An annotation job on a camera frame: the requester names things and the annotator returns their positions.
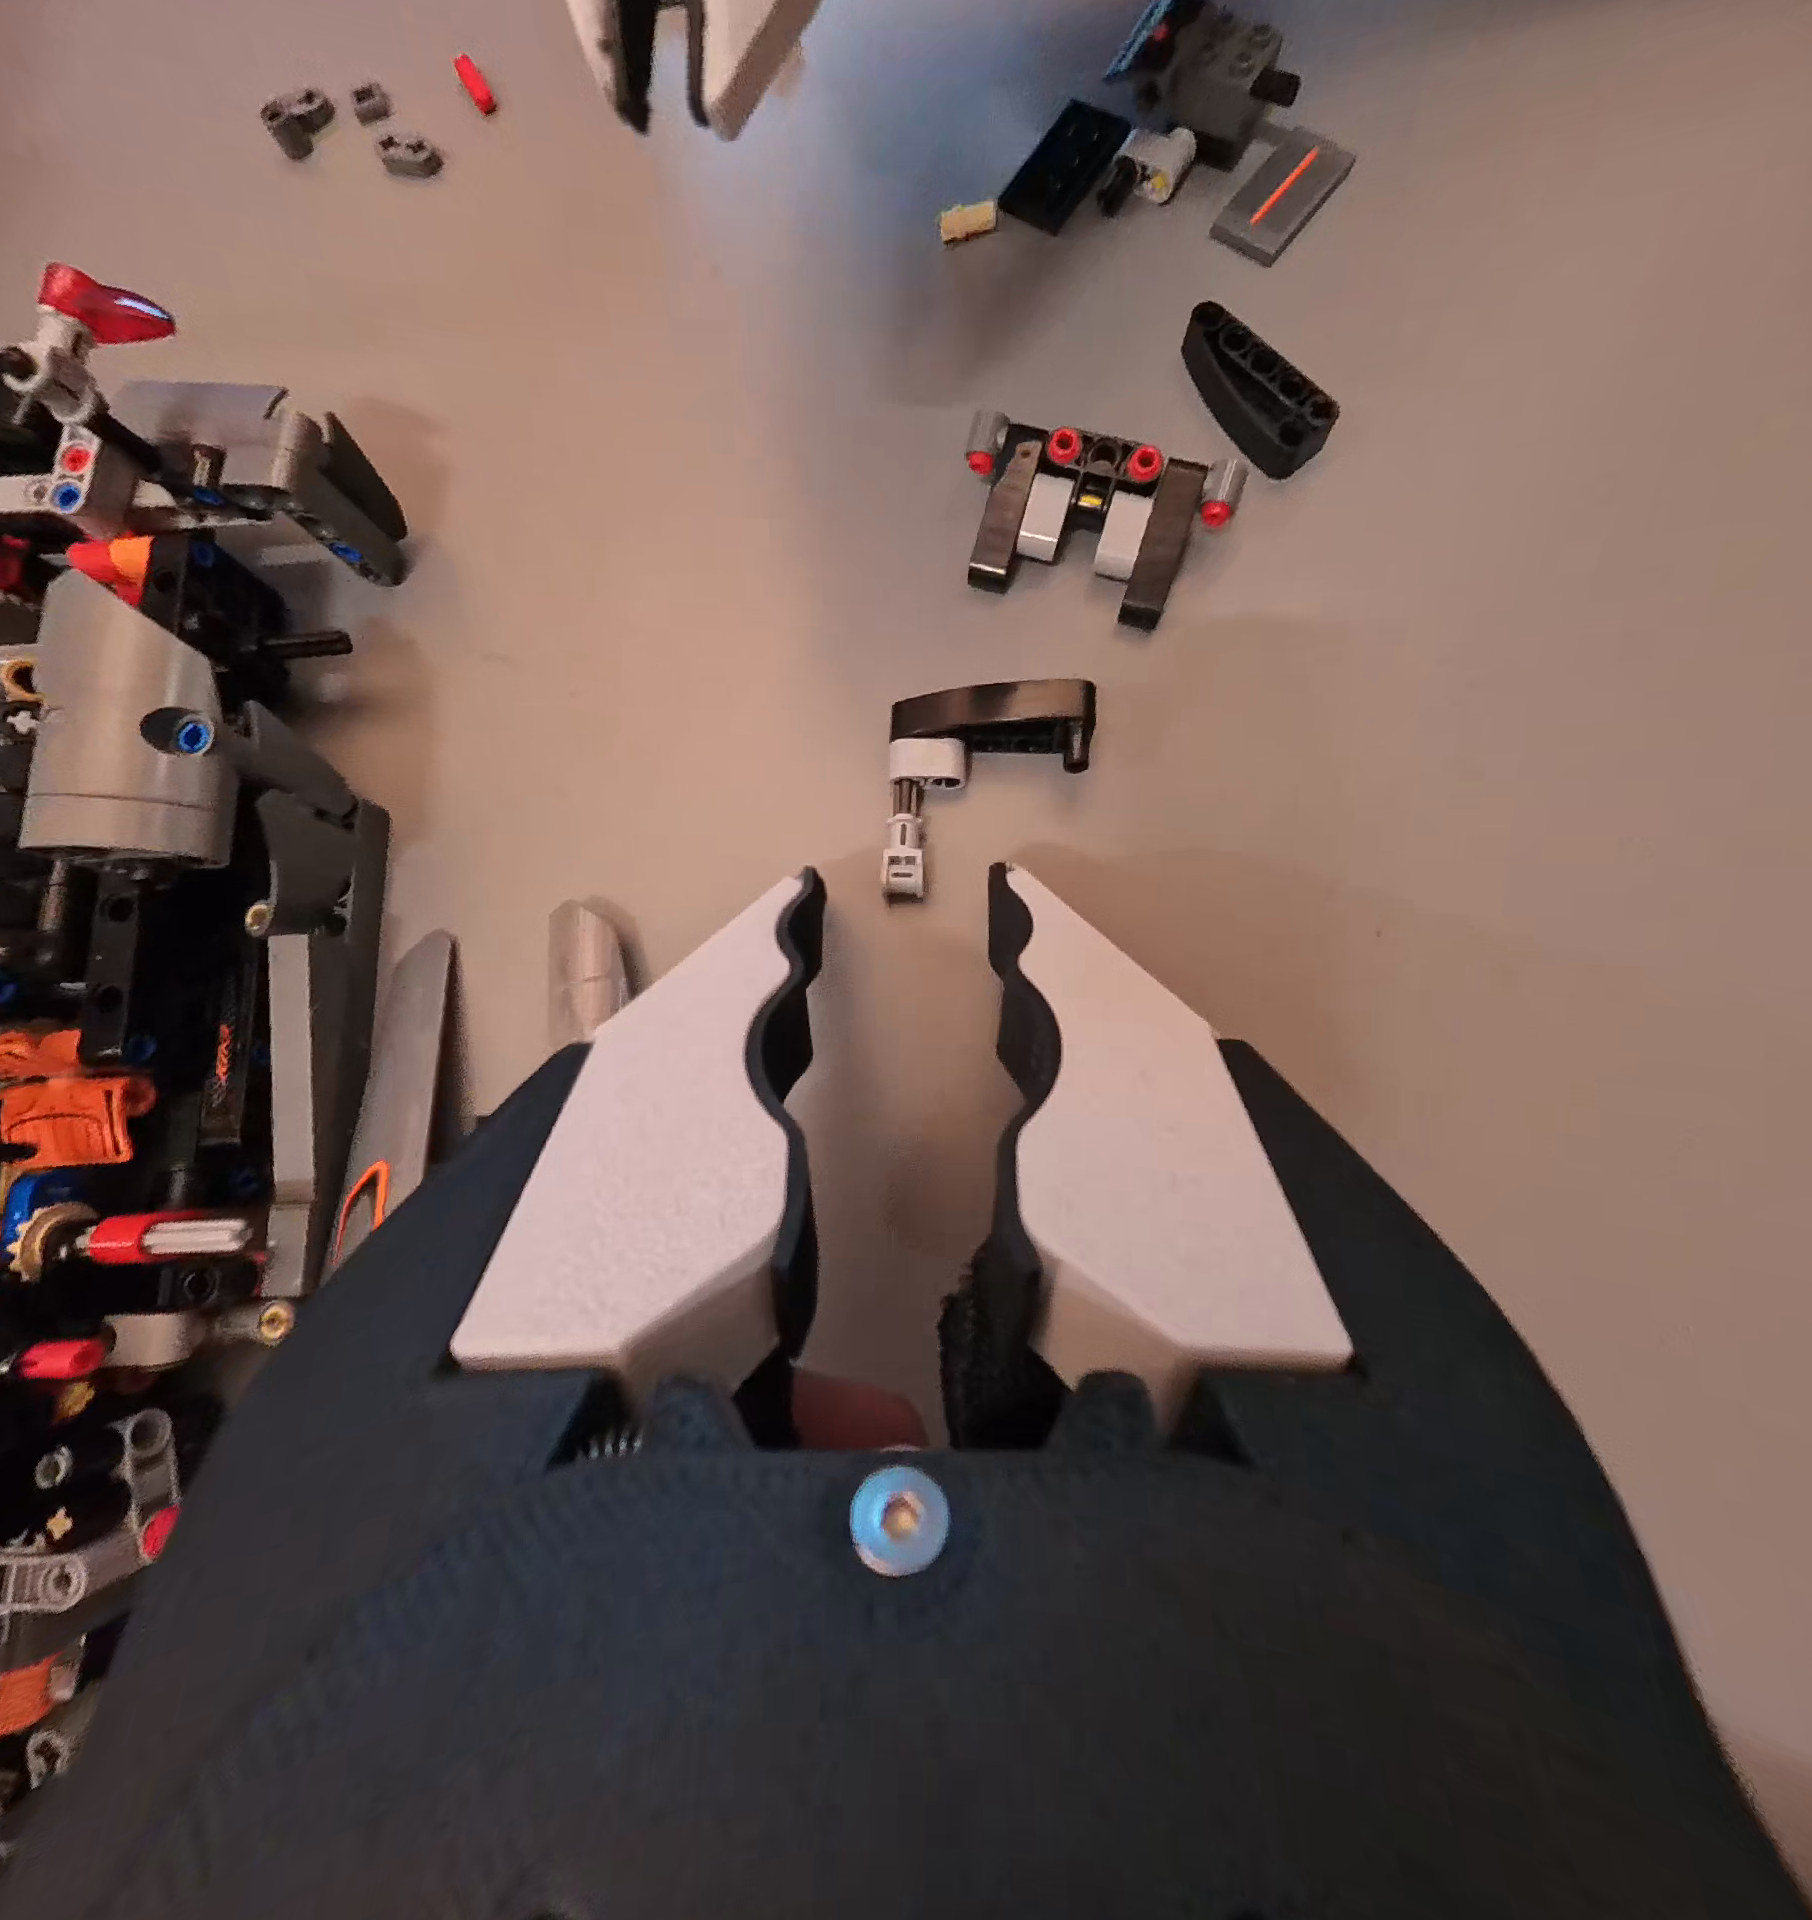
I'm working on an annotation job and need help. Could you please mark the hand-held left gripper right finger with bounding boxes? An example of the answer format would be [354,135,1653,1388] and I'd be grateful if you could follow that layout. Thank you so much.
[988,862,1359,1430]

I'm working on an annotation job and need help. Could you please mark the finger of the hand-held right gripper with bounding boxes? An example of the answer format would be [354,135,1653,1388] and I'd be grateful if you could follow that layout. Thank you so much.
[564,0,654,135]
[679,0,824,143]

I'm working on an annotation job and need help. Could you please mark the black lego subassembly red pins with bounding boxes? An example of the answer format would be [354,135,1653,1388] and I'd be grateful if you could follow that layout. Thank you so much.
[959,406,1251,631]

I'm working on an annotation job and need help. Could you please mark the large lego vehicle model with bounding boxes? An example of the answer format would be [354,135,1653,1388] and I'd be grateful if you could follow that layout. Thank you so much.
[0,260,468,1861]

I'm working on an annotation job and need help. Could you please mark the grey lego tile orange stripe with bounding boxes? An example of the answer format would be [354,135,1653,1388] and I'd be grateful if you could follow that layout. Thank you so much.
[1208,122,1359,269]

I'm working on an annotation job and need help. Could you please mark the black lego plate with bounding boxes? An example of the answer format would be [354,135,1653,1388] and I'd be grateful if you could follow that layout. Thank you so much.
[995,101,1133,237]

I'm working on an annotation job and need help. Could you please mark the black curved lego beam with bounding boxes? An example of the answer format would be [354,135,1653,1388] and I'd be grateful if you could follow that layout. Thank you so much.
[1179,301,1340,482]

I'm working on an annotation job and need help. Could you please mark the white round lego piece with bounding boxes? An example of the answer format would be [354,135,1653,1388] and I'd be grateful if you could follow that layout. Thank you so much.
[1098,124,1200,213]

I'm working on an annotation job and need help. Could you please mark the silver curved lego panel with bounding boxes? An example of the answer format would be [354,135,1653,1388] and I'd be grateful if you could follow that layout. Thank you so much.
[547,894,646,1052]

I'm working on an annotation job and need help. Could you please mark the grey blue lego block assembly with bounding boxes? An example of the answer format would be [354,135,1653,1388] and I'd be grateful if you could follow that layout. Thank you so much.
[1104,0,1304,171]

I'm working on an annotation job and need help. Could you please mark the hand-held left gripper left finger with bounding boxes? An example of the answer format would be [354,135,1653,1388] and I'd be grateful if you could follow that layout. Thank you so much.
[450,865,826,1396]

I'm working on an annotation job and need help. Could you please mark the black curved lego arm piece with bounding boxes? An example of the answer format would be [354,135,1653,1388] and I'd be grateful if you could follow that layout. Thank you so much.
[879,676,1099,908]

